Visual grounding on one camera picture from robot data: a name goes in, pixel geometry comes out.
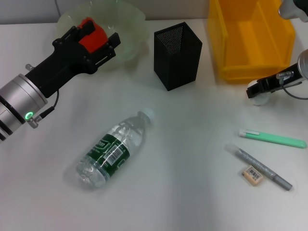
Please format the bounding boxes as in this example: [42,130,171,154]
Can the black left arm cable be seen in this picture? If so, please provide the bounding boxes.
[26,89,60,129]

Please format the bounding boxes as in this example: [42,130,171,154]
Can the beige eraser with barcode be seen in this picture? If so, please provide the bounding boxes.
[241,165,265,186]

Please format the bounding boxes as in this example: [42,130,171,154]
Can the white paper ball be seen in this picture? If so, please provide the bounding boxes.
[248,80,268,106]

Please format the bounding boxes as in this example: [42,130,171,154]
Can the grey marker pen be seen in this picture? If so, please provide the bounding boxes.
[225,143,294,192]

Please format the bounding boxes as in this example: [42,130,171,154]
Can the orange fruit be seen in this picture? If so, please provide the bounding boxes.
[78,17,108,54]

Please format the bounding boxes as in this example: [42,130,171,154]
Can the green pen with white cap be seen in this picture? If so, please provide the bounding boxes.
[238,128,308,149]

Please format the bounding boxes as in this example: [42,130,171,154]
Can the clear green-label water bottle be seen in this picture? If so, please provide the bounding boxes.
[76,108,154,190]

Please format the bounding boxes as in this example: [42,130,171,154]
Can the pale green glass fruit plate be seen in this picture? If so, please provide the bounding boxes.
[56,0,149,72]

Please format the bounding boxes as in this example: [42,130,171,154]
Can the yellow plastic bin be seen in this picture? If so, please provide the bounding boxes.
[207,0,296,84]

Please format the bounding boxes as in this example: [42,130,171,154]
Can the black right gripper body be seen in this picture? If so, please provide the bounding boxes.
[263,63,301,94]

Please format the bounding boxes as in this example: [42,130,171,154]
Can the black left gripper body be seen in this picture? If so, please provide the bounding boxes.
[25,26,97,98]

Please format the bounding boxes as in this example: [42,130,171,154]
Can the black mesh pen holder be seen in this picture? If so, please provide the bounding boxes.
[153,21,203,91]

